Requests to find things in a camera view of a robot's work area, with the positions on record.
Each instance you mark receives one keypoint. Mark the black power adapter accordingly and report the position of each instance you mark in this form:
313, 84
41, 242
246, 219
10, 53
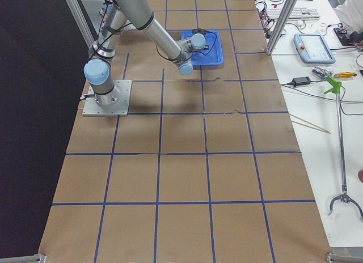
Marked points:
300, 81

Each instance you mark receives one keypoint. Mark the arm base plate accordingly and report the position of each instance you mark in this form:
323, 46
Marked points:
114, 103

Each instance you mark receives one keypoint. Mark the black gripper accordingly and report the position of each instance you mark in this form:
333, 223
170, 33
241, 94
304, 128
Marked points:
206, 47

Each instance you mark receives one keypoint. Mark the green grabber tool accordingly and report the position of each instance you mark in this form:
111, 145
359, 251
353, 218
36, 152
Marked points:
343, 197

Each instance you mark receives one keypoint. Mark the teach pendant tablet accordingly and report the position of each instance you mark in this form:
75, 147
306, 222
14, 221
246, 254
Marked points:
312, 48

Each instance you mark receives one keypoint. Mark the white keyboard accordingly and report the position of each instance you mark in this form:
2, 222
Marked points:
296, 14

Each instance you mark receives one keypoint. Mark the blue plastic tray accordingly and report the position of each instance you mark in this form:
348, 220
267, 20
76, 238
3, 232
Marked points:
212, 56

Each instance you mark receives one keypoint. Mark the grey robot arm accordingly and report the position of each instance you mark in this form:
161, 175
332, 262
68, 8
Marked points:
132, 24

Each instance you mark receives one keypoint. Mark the aluminium frame post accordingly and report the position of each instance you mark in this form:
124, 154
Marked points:
279, 26

